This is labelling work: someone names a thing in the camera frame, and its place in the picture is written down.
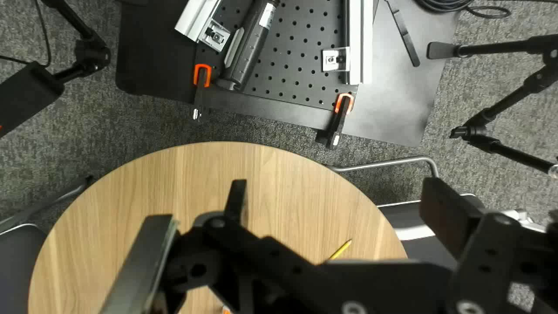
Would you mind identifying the thin black bar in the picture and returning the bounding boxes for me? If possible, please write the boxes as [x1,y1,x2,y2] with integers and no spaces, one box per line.
[382,0,422,67]

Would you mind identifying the silver corner bracket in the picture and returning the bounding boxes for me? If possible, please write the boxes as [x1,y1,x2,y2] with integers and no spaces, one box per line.
[321,46,352,74]

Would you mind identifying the long aluminium extrusion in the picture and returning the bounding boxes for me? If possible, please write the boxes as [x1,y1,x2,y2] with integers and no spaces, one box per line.
[343,0,383,87]

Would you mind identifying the black perforated breadboard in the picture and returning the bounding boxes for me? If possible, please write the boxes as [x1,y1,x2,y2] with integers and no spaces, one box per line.
[195,0,380,132]

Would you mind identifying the yellow pencil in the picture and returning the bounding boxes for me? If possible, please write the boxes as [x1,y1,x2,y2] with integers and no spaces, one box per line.
[324,237,354,263]

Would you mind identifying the coiled black floor cable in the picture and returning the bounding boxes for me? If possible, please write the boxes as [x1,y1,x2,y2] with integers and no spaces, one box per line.
[413,0,514,19]

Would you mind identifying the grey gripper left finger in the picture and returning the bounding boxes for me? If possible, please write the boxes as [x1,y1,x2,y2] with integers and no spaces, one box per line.
[101,212,179,314]

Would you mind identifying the grey mesh office chair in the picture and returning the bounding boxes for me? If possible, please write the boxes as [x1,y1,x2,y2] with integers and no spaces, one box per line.
[333,153,484,270]

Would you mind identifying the short aluminium extrusion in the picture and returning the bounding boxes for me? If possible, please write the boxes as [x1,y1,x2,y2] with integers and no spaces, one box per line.
[172,0,226,43]

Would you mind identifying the black tripod with box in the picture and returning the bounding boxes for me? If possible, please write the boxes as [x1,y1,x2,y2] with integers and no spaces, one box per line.
[0,0,113,139]

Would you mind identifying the orange handled black clamp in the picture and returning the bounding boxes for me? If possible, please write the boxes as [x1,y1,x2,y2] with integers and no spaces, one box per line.
[315,90,357,149]
[190,60,214,121]

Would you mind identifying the black grey cylindrical device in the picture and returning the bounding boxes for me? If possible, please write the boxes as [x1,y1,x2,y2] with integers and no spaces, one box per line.
[216,0,280,92]

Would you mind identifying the white labelled bracket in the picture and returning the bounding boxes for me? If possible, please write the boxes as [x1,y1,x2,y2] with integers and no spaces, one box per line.
[198,19,232,52]

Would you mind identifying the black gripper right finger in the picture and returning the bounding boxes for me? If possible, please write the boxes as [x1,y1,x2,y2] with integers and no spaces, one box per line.
[418,176,486,258]

